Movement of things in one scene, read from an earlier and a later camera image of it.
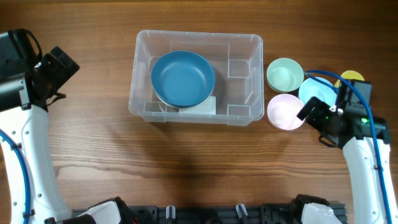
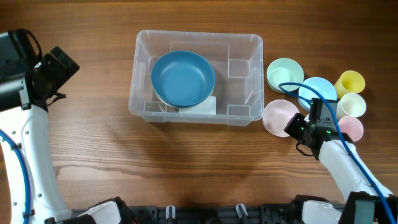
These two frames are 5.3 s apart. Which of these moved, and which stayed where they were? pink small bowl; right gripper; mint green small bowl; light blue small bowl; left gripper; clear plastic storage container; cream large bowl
Moved: pink small bowl; right gripper; cream large bowl
Stayed: clear plastic storage container; left gripper; light blue small bowl; mint green small bowl
